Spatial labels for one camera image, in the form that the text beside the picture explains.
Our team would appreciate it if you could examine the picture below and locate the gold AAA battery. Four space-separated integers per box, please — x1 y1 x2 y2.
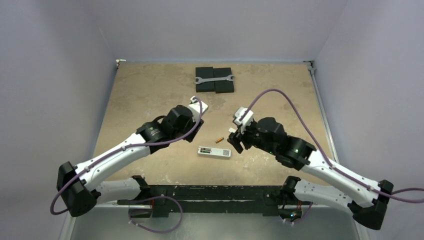
215 137 224 144

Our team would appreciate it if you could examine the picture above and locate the white remote control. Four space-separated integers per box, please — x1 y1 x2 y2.
197 146 232 159

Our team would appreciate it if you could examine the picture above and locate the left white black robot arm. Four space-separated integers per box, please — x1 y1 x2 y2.
50 100 209 217

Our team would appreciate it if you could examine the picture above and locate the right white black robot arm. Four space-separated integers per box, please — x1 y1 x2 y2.
227 117 394 230

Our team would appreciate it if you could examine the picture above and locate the silver open-end wrench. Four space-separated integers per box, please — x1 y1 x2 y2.
194 74 235 85

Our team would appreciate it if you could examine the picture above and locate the right black foam block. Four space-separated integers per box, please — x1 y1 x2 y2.
213 67 235 94

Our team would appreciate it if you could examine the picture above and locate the black foam block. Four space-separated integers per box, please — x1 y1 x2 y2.
195 66 216 93
213 67 235 94

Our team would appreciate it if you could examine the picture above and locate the left black foam block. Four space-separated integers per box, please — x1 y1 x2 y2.
195 66 216 93

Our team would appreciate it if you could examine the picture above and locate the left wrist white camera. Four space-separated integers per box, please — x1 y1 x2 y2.
187 96 209 119

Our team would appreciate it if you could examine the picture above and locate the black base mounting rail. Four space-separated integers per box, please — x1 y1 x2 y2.
117 185 309 218

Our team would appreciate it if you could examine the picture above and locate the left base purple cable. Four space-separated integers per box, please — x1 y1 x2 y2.
127 195 184 234

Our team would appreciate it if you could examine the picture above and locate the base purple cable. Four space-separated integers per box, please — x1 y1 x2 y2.
127 195 184 234
282 198 314 226

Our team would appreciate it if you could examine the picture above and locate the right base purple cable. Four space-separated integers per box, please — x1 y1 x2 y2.
282 198 314 226

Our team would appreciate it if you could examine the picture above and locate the right aluminium frame rail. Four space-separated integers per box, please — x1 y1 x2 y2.
303 60 370 240

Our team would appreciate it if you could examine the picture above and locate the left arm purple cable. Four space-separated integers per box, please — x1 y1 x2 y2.
49 96 204 216

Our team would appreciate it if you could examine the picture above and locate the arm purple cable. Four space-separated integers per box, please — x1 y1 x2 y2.
49 96 204 216
241 88 424 204

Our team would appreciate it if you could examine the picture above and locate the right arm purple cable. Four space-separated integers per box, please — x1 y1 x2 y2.
241 88 424 204

